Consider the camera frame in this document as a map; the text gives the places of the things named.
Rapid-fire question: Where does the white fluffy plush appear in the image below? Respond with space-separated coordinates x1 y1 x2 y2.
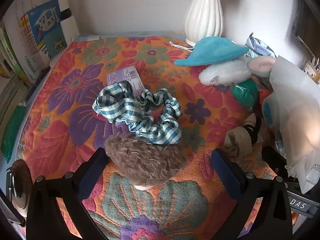
199 59 253 85

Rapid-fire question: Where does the brown curly fuzzy hair band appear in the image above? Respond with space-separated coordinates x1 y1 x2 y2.
105 131 188 192

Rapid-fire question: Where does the green shiny soft packet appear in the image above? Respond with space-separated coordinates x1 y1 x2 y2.
230 79 260 110

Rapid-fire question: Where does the white bookend panel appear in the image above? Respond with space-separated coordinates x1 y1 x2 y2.
60 0 81 38

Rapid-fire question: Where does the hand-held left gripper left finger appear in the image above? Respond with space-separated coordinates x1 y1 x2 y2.
26 147 109 240

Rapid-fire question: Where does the teal plaid scrunchie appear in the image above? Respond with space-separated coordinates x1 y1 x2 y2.
93 80 182 145

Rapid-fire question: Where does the floral woven blanket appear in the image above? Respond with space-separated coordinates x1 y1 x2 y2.
15 35 300 240

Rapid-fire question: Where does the purple packet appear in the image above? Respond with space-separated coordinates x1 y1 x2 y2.
107 65 145 98

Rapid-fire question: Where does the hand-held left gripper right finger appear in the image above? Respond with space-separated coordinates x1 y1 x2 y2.
211 148 293 240

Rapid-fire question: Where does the stack of papers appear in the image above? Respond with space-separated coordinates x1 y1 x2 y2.
0 75 35 120

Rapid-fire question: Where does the blue white patterned packet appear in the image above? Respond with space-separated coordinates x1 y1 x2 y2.
244 33 277 58

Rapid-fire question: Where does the white cord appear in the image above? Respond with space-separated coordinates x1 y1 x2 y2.
170 41 195 52

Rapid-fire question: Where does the beige cloth with black strap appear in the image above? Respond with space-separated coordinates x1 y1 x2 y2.
224 114 262 159

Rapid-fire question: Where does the black monitor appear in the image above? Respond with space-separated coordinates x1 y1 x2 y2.
291 0 318 58

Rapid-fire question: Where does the white ribbed vase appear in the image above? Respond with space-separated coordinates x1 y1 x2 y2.
184 0 225 45

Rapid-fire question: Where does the translucent white plastic bag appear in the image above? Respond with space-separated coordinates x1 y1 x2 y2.
269 55 320 194

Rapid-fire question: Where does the teal cloth hat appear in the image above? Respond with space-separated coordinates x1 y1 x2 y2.
174 36 250 67

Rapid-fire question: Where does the plush toy with pink ear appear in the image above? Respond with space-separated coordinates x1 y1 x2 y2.
247 56 277 77

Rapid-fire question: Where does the row of books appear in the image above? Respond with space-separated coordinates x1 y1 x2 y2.
0 0 69 88

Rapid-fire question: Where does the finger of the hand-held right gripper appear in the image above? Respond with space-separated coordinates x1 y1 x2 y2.
261 146 288 178

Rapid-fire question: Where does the cardboard pen holder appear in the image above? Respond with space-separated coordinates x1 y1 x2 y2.
304 57 320 84

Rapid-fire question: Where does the green flat packet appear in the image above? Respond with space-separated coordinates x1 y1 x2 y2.
1 104 27 163

